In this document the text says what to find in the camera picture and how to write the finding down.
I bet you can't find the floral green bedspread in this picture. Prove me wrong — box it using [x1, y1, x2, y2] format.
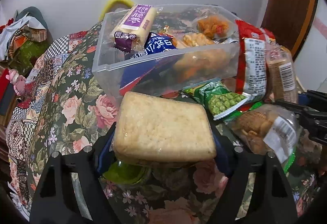
[27, 23, 326, 223]

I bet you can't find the green jelly cup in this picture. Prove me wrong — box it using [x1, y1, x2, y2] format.
[102, 160, 152, 187]

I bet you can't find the patchwork quilt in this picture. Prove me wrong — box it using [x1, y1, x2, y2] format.
[6, 31, 87, 220]

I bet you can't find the brown wooden door frame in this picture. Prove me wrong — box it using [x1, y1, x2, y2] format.
[262, 0, 318, 59]

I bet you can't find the clear plastic storage bin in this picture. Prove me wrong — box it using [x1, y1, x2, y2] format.
[92, 4, 240, 103]

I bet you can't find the orange fried snack bag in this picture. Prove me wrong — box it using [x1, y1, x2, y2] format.
[196, 14, 236, 40]

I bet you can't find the green-edged cookie bag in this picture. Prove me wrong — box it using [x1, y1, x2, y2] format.
[224, 101, 301, 172]

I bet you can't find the purple coconut roll pack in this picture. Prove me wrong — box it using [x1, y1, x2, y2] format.
[109, 4, 159, 53]

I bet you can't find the pink plush toy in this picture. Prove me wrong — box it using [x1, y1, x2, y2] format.
[6, 69, 26, 96]

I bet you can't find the rice cracker block pack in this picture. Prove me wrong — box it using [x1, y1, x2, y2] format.
[113, 92, 217, 165]

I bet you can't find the brown biscuit sleeve pack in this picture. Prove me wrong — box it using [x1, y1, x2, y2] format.
[265, 43, 298, 103]

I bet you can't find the green peas snack packet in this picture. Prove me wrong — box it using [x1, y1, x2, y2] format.
[182, 80, 251, 121]

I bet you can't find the blue snack packet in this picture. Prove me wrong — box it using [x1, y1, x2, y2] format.
[119, 32, 176, 96]

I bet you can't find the orange cracker pack in bin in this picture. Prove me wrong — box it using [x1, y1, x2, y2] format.
[159, 26, 232, 81]

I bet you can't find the red snack packet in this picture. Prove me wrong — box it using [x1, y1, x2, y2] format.
[235, 20, 276, 103]

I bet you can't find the pile of clothes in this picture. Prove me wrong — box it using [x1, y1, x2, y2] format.
[1, 7, 53, 76]

